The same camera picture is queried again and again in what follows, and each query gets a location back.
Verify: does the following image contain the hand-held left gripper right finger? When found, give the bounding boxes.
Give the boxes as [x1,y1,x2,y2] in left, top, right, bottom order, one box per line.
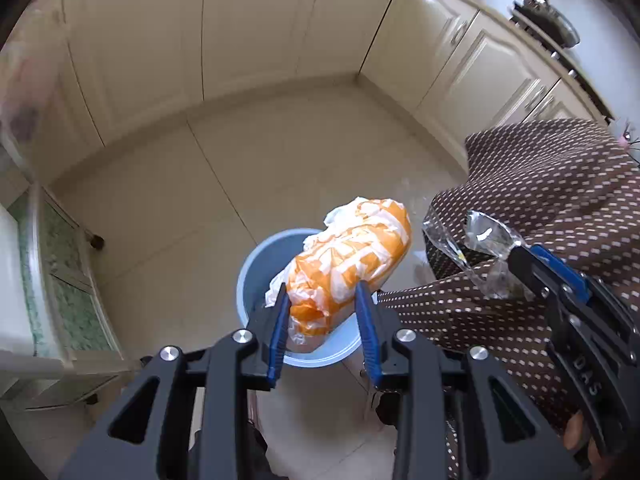
[354,280,583,480]

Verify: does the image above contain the blue plastic bin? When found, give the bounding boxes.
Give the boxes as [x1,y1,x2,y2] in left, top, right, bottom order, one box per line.
[236,228,363,368]

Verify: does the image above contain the white cabinet green glass doors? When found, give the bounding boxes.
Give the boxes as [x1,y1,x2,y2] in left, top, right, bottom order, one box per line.
[0,125,146,411]

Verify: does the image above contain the cream lower kitchen cabinets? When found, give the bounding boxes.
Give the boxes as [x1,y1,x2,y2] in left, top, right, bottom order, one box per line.
[0,0,616,191]

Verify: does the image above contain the orange and white plastic bag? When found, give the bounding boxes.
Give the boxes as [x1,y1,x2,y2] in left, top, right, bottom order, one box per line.
[263,196,412,356]

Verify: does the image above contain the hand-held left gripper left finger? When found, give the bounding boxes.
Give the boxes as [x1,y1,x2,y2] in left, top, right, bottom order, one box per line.
[57,282,291,480]

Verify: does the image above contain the black gas stove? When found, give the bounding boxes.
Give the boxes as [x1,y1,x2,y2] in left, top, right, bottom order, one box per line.
[510,10,613,118]

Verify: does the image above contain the brown polka dot tablecloth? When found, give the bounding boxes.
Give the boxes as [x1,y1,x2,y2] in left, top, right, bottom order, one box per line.
[377,117,640,480]

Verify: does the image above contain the person's right hand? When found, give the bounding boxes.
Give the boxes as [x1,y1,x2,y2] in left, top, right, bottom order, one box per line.
[562,407,608,471]

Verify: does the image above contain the clear plastic wrapper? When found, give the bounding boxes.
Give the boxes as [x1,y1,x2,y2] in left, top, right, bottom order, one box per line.
[421,208,531,301]

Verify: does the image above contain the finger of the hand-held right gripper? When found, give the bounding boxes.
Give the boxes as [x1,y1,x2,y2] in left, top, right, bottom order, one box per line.
[507,245,566,306]
[530,244,593,306]

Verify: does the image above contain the metal wok with lid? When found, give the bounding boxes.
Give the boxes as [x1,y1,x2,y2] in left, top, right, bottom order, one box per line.
[510,0,581,48]

